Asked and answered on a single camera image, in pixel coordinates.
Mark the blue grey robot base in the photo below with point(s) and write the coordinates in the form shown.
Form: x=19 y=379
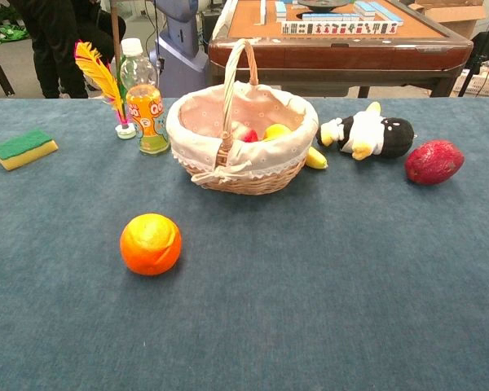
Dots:
x=179 y=45

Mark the wicker basket with cloth lining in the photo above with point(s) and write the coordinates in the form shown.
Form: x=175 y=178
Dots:
x=244 y=134

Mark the yellow lemon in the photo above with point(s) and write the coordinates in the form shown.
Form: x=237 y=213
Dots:
x=276 y=131

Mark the yellow banana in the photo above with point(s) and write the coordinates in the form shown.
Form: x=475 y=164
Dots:
x=317 y=159

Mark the blue table cloth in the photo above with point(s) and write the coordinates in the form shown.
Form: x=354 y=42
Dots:
x=244 y=293

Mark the orange fruit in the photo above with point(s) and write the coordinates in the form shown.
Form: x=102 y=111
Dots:
x=151 y=244

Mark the orange juice plastic bottle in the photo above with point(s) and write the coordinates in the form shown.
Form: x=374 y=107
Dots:
x=146 y=110

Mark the black and white penguin plush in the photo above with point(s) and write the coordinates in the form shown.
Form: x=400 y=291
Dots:
x=366 y=132

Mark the brown mahjong table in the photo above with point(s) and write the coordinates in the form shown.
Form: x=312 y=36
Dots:
x=338 y=53

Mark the yellow feather shuttlecock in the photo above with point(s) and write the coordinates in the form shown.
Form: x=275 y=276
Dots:
x=102 y=77

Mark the row of mahjong tiles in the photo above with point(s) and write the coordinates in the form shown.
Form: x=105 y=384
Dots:
x=339 y=27

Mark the green and yellow sponge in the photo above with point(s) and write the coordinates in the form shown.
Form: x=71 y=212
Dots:
x=22 y=148

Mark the person in black clothes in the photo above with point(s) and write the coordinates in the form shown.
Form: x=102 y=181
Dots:
x=61 y=40

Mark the white plastic crate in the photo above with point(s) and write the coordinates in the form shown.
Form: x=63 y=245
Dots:
x=483 y=81

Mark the black tripod leg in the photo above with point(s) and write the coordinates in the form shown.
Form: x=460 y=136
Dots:
x=481 y=49

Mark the cardboard box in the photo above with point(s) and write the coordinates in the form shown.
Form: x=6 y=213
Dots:
x=456 y=14

